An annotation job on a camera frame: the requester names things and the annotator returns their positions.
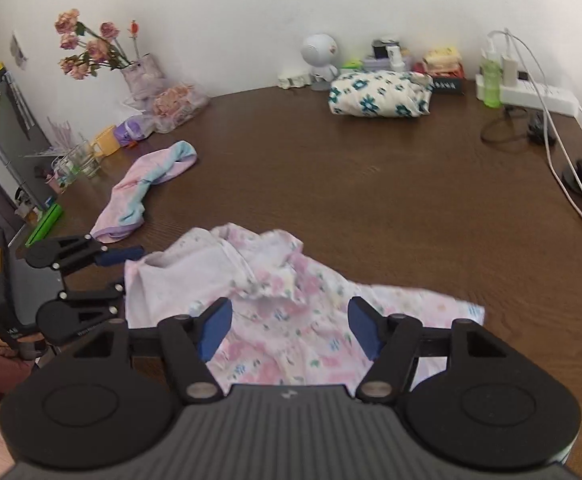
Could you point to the plastic bag of dried flowers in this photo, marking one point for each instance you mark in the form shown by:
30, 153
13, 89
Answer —
176, 107

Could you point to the white power strip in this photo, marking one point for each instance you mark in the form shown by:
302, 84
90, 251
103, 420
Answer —
541, 99

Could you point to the white pump bottle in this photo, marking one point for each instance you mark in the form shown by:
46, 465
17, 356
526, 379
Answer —
396, 58

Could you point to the white robot speaker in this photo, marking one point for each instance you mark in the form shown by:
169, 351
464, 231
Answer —
318, 55

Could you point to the glass with pink straws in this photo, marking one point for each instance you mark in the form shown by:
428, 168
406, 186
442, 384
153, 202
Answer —
63, 172

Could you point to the dried pink rose bouquet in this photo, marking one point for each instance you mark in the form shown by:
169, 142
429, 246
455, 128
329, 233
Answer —
93, 50

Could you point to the black and red box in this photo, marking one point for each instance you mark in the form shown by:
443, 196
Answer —
448, 85

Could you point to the pink floral dress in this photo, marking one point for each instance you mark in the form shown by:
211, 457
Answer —
281, 290

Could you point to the lavender lace vase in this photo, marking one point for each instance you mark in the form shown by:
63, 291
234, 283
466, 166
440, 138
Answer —
143, 77

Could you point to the white charger adapter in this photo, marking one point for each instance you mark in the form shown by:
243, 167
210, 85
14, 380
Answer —
510, 71

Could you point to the folded white teal-flower garment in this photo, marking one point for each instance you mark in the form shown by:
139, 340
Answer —
378, 95

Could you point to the lavender tin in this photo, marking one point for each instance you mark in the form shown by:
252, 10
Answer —
373, 63

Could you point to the yellow tissue packets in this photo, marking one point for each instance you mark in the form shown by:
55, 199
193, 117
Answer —
443, 57

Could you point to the small black box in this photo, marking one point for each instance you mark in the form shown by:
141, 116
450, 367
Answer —
381, 50

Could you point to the pink blue purple shirt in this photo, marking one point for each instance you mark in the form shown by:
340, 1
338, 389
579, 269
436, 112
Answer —
136, 190

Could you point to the yellow cup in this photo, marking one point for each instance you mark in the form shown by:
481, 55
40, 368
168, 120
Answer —
106, 142

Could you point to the purple tissue pack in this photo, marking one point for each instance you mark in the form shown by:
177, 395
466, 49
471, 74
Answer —
133, 128

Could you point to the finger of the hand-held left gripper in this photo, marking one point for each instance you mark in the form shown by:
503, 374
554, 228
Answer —
118, 256
101, 294

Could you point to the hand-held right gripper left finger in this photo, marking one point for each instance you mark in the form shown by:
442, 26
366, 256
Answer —
216, 327

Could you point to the green spray bottle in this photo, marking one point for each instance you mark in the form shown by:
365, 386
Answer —
491, 82

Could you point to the clear glass cup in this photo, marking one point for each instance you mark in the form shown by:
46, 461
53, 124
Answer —
85, 161

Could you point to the green flat item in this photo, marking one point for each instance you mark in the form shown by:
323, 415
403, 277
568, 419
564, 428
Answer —
45, 225

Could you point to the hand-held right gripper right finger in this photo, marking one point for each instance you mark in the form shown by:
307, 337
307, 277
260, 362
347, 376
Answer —
363, 327

